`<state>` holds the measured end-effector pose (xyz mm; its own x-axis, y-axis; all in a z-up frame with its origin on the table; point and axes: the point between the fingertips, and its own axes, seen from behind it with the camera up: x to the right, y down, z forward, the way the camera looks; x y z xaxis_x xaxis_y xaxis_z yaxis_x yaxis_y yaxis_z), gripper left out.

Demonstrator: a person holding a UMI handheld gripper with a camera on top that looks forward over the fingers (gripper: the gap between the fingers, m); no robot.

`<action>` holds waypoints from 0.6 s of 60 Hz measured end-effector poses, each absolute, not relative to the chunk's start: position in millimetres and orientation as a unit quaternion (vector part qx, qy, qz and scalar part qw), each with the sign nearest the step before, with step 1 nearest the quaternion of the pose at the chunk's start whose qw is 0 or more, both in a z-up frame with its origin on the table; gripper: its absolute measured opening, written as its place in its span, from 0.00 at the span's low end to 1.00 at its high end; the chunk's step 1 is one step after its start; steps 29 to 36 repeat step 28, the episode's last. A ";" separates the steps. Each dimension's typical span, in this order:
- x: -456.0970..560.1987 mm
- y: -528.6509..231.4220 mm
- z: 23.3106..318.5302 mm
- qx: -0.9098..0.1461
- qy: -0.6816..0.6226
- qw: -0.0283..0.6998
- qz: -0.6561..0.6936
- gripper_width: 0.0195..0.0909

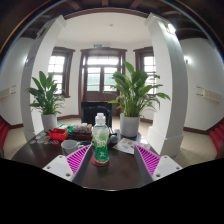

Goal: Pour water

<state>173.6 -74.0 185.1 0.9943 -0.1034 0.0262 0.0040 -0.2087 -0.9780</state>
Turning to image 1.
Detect green box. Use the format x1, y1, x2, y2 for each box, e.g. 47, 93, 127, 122
58, 123, 75, 134

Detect green plant in white pot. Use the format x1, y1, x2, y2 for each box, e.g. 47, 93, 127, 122
25, 70, 68, 133
109, 60, 172, 138

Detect red carpeted stairs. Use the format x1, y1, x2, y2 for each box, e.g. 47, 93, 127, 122
208, 121, 224, 154
0, 116, 11, 148

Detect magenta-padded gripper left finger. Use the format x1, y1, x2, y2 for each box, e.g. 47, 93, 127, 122
42, 143, 93, 184

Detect white mug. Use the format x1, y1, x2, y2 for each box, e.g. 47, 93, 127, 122
60, 139, 84, 157

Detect brown framed window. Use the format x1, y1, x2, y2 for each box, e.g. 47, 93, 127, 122
47, 46, 76, 98
133, 46, 158, 88

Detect printed paper leaflet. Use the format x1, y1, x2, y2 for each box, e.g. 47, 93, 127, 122
113, 137, 151, 156

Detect brown glazed double door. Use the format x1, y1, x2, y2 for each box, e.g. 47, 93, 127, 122
78, 47, 128, 116

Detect clear green-labelled drink bottle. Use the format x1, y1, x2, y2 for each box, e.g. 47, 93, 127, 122
91, 112, 111, 167

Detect pillar lamp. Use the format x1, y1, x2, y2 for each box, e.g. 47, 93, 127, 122
164, 23, 177, 35

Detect black chair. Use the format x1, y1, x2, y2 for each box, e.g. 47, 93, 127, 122
80, 101, 113, 129

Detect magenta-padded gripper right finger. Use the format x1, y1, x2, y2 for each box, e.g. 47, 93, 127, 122
133, 143, 184, 184

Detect grey ball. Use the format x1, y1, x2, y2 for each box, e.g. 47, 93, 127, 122
109, 133, 119, 145

